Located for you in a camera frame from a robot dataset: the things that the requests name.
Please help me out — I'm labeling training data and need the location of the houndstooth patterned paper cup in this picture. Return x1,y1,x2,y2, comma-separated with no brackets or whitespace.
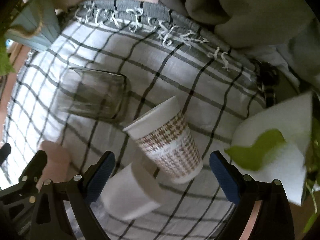
123,96,203,184

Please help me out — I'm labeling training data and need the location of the pink plastic cup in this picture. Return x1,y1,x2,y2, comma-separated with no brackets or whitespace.
36,140,71,191

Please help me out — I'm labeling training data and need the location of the white frosted cup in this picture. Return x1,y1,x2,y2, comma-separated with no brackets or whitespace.
100,163,167,220

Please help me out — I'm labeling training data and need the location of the dark smoky glass cup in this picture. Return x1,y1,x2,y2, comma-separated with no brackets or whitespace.
55,67,131,122

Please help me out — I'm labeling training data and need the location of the green leafy plant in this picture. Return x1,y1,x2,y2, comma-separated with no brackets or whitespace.
225,117,319,232

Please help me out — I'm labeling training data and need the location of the white ribbed plant pot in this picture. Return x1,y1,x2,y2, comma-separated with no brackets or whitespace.
224,92,313,205

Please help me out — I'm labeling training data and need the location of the checkered grey white tablecloth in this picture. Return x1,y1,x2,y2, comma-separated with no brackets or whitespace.
1,0,266,239

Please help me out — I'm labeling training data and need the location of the blue ribbed flower vase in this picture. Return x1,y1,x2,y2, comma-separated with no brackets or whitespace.
4,0,61,51

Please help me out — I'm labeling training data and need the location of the grey curtain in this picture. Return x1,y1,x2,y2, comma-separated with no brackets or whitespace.
159,0,319,87

